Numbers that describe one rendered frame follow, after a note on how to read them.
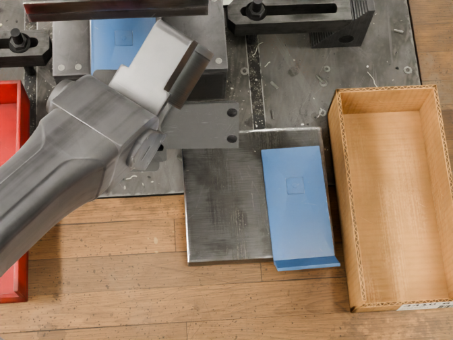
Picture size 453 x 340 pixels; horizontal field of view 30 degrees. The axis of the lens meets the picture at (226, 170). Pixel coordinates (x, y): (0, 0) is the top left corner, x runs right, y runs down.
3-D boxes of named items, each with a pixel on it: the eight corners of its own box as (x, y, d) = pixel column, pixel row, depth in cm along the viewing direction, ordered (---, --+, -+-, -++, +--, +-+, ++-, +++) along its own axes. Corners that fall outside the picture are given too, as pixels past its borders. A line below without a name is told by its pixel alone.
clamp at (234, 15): (226, 54, 107) (229, 13, 98) (224, 30, 109) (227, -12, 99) (342, 49, 108) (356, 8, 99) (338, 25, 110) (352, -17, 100)
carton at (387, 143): (348, 314, 98) (362, 301, 90) (325, 115, 106) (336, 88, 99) (458, 307, 98) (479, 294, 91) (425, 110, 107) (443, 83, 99)
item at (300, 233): (275, 276, 96) (278, 270, 93) (261, 150, 101) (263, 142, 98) (336, 272, 96) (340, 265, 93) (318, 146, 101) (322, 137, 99)
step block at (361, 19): (311, 48, 108) (321, 12, 100) (309, 28, 109) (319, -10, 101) (360, 46, 109) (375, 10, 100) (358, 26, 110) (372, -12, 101)
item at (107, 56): (94, 124, 94) (93, 112, 91) (92, 3, 99) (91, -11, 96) (158, 123, 95) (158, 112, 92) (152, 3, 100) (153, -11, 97)
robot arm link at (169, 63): (151, 17, 79) (112, -14, 67) (228, 65, 77) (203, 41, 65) (87, 123, 79) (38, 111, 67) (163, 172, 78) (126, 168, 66)
